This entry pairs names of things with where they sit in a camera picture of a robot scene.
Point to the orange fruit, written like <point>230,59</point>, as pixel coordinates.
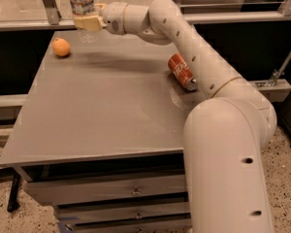
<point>61,47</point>

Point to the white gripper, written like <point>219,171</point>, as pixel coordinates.
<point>113,17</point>

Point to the grey metal railing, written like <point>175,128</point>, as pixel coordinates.
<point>16,15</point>

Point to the clear plastic water bottle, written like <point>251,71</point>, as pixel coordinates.
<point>82,4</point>

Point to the grey drawer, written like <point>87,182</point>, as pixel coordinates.
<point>119,212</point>
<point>91,190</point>
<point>134,226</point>

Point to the bottom grey drawer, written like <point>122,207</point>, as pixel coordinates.
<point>134,226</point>

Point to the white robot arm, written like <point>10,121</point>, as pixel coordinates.
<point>222,136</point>

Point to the grey drawer cabinet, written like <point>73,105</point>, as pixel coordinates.
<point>109,109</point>

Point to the middle grey drawer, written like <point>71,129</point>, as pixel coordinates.
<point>119,212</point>

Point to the top grey drawer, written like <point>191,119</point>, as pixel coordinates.
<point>91,190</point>

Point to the black stand leg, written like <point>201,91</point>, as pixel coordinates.
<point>12,202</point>

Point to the red soda can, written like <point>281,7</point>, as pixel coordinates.
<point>181,71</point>

